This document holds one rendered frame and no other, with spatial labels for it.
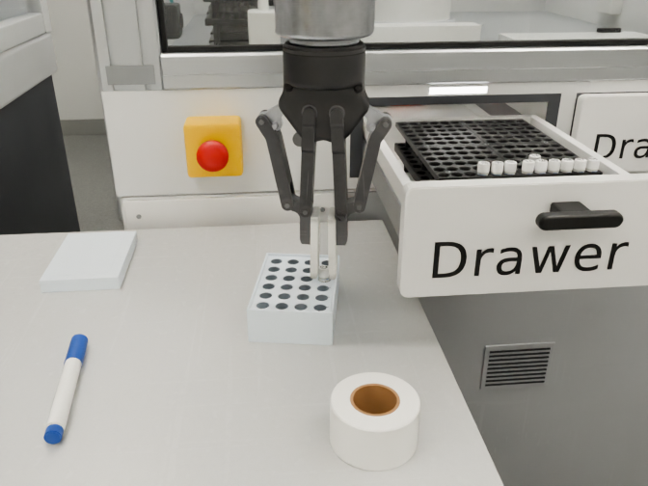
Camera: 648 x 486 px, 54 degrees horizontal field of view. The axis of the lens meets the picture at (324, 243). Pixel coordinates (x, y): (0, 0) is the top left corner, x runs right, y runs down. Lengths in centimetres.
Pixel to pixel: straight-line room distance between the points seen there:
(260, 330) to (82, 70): 370
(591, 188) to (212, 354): 38
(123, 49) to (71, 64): 340
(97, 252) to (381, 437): 46
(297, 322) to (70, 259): 31
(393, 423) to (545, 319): 65
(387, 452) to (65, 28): 390
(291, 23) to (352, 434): 33
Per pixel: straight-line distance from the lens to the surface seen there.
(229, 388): 59
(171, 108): 87
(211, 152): 81
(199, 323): 68
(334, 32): 55
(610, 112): 98
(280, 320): 62
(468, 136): 82
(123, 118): 89
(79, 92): 429
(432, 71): 88
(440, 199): 56
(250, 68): 86
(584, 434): 130
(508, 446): 126
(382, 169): 76
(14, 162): 159
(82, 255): 82
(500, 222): 59
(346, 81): 57
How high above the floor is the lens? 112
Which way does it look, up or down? 26 degrees down
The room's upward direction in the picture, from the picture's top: straight up
